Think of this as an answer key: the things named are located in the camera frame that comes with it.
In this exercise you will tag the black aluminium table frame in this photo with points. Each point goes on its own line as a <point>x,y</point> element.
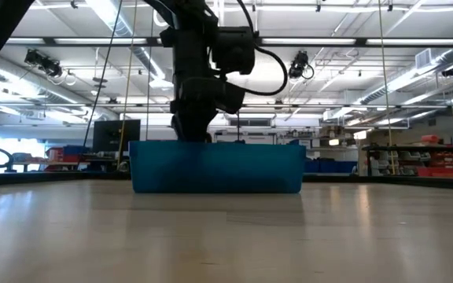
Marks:
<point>34,177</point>

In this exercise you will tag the white vent box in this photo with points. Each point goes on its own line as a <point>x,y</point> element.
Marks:
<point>423,59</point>

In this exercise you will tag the red storage bin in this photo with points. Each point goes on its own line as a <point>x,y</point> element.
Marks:
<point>55,155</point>
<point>439,171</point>

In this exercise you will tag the blue plastic bin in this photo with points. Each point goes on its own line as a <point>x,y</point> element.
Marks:
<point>216,169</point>

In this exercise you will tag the blue storage bin row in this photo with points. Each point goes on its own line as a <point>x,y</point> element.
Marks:
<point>332,166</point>

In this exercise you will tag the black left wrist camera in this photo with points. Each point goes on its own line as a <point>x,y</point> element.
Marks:
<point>235,98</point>

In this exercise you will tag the black ceiling device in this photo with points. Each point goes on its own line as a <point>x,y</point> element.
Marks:
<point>451,71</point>
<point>45,65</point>

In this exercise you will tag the large black monitor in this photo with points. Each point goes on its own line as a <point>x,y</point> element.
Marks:
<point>112,133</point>

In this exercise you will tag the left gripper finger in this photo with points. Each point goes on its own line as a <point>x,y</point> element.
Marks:
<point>211,127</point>
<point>191,129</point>

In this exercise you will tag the overhead frame light bar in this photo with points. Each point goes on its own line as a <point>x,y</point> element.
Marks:
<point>361,41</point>

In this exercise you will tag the black storage shelf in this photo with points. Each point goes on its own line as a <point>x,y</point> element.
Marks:
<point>407,148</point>

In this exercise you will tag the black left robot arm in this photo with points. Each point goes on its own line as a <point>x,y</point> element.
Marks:
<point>193,47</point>

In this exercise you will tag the black metal gantry frame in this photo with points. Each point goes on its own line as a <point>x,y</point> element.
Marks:
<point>238,127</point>

